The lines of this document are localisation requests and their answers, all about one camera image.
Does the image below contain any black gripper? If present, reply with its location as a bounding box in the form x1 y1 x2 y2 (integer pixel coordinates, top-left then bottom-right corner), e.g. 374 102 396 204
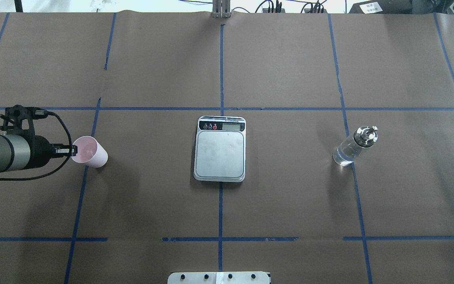
25 135 78 169

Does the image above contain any pink plastic cup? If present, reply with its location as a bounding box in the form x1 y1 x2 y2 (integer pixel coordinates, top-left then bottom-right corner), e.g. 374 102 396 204
71 136 108 168

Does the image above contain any clear glass sauce bottle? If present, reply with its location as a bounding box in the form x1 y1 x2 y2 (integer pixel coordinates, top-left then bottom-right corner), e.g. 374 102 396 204
333 126 378 166

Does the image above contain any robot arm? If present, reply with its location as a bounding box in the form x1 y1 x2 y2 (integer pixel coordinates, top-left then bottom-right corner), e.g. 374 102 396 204
0 135 78 181

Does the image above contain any digital kitchen scale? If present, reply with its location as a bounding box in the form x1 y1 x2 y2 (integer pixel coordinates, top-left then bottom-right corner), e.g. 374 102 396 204
193 116 247 182

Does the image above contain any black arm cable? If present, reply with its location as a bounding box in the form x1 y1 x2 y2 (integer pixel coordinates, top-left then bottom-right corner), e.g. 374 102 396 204
0 111 73 182

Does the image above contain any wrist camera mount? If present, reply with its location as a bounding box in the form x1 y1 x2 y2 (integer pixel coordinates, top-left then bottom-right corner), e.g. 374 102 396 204
0 105 49 140

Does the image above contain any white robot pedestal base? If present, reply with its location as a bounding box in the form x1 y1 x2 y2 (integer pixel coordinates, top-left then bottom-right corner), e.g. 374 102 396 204
167 271 272 284

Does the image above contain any aluminium frame post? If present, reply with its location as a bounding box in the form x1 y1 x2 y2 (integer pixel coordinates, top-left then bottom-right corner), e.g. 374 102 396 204
211 0 232 19

